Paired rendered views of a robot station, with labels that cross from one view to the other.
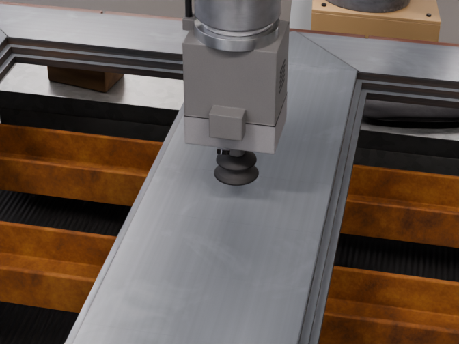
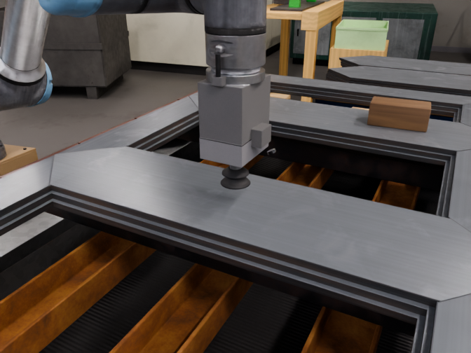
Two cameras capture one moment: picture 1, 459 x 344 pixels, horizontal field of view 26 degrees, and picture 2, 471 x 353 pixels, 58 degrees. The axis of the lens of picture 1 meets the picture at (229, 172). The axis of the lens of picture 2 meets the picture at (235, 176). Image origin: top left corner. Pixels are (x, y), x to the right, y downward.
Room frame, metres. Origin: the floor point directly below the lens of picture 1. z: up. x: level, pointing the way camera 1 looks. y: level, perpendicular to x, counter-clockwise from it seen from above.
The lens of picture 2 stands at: (0.65, 0.52, 1.15)
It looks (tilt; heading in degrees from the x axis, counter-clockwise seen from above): 26 degrees down; 285
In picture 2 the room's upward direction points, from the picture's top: straight up
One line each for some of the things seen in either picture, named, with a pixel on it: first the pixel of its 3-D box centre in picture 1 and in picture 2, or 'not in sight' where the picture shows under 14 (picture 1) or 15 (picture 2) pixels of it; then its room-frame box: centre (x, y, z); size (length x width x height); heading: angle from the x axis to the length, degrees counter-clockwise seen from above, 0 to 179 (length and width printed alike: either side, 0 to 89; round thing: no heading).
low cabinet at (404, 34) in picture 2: not in sight; (364, 32); (0.57, -5.84, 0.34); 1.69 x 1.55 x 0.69; 175
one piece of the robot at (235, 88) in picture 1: (231, 82); (242, 113); (0.78, 0.00, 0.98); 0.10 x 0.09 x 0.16; 167
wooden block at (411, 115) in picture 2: not in sight; (399, 113); (0.54, -0.42, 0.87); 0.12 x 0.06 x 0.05; 173
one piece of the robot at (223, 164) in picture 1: (236, 160); (235, 174); (0.79, -0.01, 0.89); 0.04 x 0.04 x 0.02
